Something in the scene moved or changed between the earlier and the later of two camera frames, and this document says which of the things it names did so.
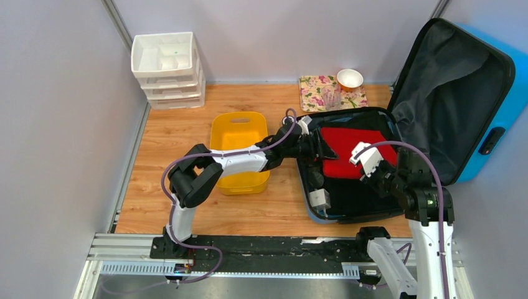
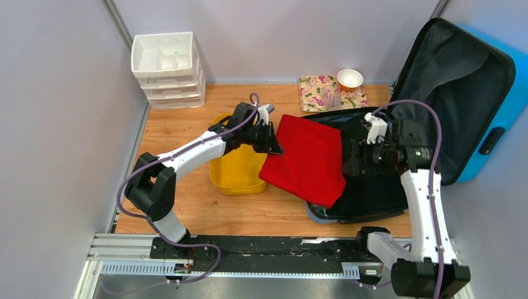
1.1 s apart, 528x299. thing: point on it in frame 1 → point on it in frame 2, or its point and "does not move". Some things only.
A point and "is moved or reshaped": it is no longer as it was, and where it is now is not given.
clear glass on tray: (332, 97) does not move
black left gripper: (322, 149) → (269, 143)
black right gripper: (370, 180) → (351, 166)
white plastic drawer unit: (169, 68) does not move
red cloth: (342, 141) is moved or reshaped
